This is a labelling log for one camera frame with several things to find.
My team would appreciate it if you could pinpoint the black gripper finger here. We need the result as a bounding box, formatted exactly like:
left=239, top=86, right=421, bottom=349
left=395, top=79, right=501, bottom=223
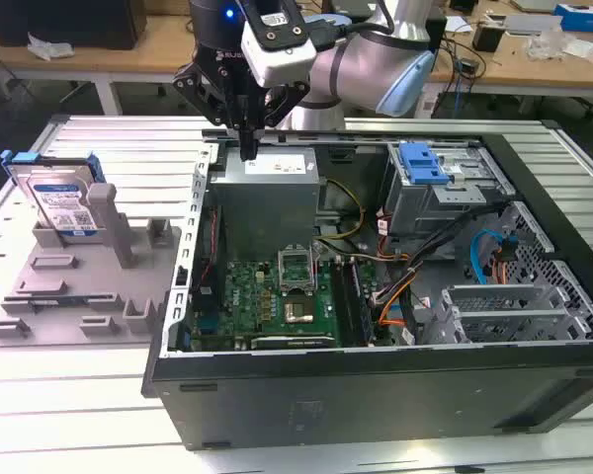
left=172, top=62, right=249, bottom=161
left=248, top=81, right=311, bottom=161

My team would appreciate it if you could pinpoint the hard disk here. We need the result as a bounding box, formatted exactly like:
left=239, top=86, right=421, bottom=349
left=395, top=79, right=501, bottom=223
left=0, top=150, right=106, bottom=244

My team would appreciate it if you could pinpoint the metal disk bay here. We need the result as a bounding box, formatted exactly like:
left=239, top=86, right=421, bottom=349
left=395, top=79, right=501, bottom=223
left=414, top=281, right=593, bottom=346

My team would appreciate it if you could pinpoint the wooden desk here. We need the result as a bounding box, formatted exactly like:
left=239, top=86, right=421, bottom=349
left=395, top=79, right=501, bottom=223
left=0, top=0, right=199, bottom=118
left=424, top=0, right=593, bottom=118

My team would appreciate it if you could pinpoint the grey power supply unit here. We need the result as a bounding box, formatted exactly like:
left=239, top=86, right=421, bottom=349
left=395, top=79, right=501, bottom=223
left=208, top=146, right=323, bottom=263

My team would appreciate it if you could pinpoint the black monitor box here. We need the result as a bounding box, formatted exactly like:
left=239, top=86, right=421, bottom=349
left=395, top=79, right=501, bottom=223
left=0, top=0, right=147, bottom=51

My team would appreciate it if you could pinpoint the metal socket cover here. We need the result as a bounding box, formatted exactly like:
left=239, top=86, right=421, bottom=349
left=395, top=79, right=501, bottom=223
left=276, top=244, right=319, bottom=297

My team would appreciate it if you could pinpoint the clear plastic bag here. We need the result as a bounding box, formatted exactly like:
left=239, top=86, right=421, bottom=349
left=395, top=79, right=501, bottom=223
left=523, top=27, right=567, bottom=60
left=27, top=32, right=75, bottom=63

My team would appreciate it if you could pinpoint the drive cage with blue latch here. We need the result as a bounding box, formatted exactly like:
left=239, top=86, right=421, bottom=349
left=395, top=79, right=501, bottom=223
left=382, top=140, right=518, bottom=239

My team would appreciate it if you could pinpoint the green motherboard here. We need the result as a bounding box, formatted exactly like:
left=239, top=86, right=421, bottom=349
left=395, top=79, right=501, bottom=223
left=192, top=256, right=391, bottom=353

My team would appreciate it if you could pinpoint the CPU socket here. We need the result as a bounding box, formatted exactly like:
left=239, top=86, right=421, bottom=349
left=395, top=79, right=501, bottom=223
left=281, top=294, right=318, bottom=328

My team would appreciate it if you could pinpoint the grey parts rack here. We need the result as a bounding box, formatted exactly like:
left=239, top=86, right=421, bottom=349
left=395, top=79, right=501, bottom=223
left=0, top=182, right=187, bottom=350

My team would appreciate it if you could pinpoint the small black cube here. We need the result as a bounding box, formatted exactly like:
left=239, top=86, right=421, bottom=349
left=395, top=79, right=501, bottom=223
left=471, top=22, right=506, bottom=53

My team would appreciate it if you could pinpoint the black graphics card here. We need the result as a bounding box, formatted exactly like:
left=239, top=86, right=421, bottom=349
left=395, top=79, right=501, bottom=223
left=249, top=334, right=337, bottom=353

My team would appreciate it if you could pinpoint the flat grey box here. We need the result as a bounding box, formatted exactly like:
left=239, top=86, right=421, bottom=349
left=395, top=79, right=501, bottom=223
left=503, top=13, right=564, bottom=36

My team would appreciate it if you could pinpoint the black open PC case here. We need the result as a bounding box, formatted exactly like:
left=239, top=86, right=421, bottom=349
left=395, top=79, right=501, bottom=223
left=141, top=119, right=593, bottom=451

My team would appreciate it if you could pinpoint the blue cardboard box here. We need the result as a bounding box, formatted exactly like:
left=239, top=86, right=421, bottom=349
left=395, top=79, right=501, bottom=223
left=552, top=2, right=593, bottom=34

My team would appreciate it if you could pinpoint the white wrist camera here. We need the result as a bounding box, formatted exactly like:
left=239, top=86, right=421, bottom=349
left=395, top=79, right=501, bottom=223
left=240, top=9, right=317, bottom=89

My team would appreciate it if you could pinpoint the yellow wire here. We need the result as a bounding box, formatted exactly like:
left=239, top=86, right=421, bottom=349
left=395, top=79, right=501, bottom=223
left=314, top=178, right=368, bottom=244

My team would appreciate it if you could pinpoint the blue flat wire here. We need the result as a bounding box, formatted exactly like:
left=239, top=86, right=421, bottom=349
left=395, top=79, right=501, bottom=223
left=467, top=228, right=513, bottom=286

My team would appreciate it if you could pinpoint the orange power wire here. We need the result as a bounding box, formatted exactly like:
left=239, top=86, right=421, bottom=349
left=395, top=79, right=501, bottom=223
left=490, top=235, right=521, bottom=286

